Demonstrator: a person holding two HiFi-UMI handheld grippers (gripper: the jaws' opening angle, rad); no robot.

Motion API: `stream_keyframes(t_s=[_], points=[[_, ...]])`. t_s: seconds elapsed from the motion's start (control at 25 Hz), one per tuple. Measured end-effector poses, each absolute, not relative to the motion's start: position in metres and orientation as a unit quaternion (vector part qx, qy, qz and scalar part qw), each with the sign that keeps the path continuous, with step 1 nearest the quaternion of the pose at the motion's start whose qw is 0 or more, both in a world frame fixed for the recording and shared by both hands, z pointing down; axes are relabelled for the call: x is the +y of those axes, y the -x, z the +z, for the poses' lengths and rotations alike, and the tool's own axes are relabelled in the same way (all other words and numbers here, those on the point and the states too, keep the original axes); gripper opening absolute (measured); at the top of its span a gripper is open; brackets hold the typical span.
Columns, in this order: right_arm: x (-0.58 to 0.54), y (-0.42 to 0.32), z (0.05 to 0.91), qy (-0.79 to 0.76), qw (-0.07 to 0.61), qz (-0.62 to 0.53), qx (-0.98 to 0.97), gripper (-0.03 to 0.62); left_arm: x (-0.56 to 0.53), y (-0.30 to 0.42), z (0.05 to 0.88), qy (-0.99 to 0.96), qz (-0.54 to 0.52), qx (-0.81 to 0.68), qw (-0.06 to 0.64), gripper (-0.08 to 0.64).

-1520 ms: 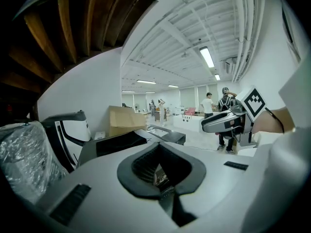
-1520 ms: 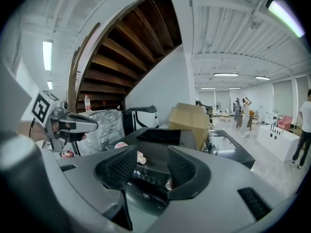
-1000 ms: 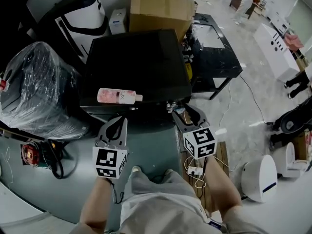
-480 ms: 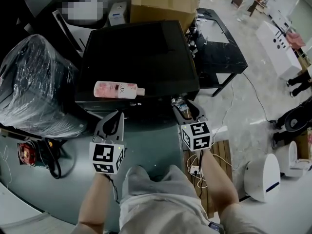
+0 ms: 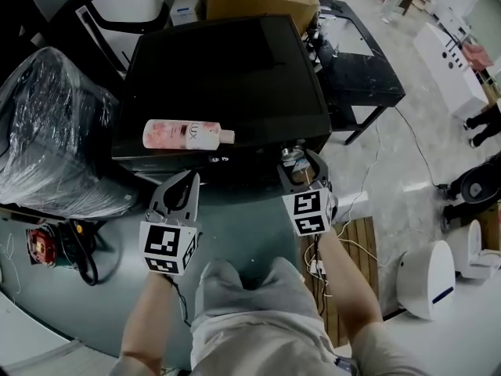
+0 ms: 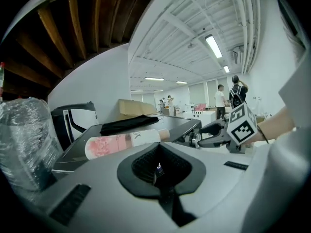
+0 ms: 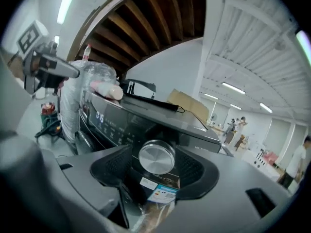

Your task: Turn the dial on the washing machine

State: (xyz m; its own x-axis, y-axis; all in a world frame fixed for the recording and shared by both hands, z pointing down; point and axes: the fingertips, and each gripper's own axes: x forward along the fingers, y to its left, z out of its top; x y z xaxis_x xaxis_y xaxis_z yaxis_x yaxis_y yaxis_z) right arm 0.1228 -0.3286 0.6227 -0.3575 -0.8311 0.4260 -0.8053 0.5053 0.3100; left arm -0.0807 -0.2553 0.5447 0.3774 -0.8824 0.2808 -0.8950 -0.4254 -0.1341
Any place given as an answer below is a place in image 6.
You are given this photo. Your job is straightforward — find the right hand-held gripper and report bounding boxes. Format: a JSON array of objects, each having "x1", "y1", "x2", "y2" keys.
[{"x1": 197, "y1": 101, "x2": 258, "y2": 154}]

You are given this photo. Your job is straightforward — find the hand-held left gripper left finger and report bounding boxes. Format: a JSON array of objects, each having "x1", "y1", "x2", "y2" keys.
[{"x1": 28, "y1": 141, "x2": 181, "y2": 233}]

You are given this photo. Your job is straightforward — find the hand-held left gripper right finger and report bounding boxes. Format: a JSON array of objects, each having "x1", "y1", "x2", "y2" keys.
[{"x1": 159, "y1": 141, "x2": 256, "y2": 228}]

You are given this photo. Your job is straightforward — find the person's right forearm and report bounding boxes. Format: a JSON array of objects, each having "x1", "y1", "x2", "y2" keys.
[{"x1": 245, "y1": 105, "x2": 296, "y2": 148}]

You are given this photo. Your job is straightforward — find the long white counter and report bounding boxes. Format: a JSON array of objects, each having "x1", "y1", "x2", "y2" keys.
[{"x1": 182, "y1": 110, "x2": 217, "y2": 121}]

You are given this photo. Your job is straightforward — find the pink and white bottle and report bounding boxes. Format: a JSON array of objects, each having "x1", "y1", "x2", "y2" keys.
[{"x1": 85, "y1": 128, "x2": 170, "y2": 160}]

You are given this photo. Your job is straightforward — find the person's white shirt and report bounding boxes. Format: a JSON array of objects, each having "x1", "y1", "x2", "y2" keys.
[{"x1": 242, "y1": 54, "x2": 311, "y2": 228}]

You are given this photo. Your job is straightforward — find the black cloth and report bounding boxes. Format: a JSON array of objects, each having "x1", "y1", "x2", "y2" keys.
[{"x1": 99, "y1": 114, "x2": 160, "y2": 135}]

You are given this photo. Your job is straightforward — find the white and black tall appliance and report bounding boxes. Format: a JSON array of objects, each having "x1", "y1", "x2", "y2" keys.
[{"x1": 50, "y1": 101, "x2": 99, "y2": 150}]

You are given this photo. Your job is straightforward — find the white air conditioner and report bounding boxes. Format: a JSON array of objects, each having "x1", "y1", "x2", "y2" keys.
[{"x1": 232, "y1": 46, "x2": 245, "y2": 65}]

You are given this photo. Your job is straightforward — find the large cardboard box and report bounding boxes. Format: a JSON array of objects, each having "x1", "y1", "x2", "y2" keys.
[{"x1": 118, "y1": 99, "x2": 158, "y2": 116}]

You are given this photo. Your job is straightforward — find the plastic-wrapped appliance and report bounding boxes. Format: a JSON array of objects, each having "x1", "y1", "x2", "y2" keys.
[{"x1": 0, "y1": 97, "x2": 64, "y2": 199}]

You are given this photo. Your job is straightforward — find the red-label water bottle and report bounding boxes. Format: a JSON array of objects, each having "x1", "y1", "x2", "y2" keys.
[{"x1": 0, "y1": 62, "x2": 6, "y2": 101}]

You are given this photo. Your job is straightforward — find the dark wooden slat structure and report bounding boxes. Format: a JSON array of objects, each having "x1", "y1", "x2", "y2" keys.
[{"x1": 0, "y1": 0, "x2": 157, "y2": 101}]

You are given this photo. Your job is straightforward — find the black bracelet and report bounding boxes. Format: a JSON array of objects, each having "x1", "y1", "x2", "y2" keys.
[{"x1": 256, "y1": 124, "x2": 270, "y2": 145}]

